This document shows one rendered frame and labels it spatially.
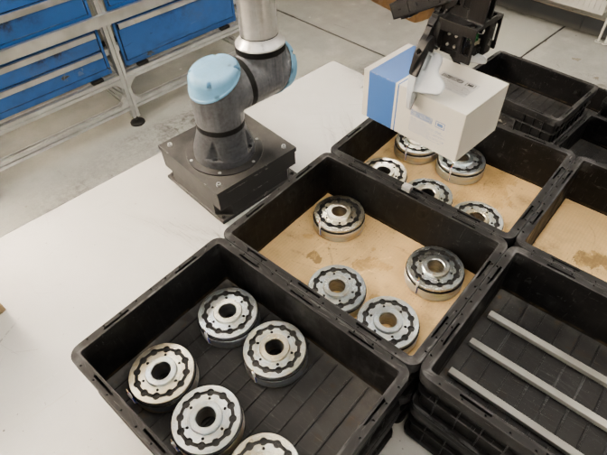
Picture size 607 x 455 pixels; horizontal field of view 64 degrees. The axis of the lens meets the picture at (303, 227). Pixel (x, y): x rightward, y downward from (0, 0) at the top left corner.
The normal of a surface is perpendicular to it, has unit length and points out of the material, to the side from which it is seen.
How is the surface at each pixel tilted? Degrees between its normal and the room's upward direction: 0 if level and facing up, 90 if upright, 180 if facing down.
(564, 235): 0
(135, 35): 90
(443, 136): 90
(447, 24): 90
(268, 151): 3
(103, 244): 0
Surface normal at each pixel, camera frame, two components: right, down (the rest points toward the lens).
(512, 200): -0.04, -0.68
